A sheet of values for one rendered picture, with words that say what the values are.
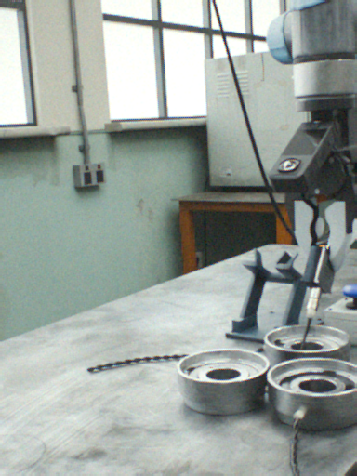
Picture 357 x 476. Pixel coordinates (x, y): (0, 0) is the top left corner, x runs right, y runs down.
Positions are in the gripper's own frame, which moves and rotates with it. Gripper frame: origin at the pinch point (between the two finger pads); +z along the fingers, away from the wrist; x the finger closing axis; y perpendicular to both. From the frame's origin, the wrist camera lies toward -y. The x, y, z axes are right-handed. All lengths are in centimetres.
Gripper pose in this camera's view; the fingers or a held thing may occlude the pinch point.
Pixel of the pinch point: (322, 261)
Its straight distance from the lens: 84.0
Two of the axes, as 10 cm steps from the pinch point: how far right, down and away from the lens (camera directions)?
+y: 6.3, -1.7, 7.5
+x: -7.7, -0.5, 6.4
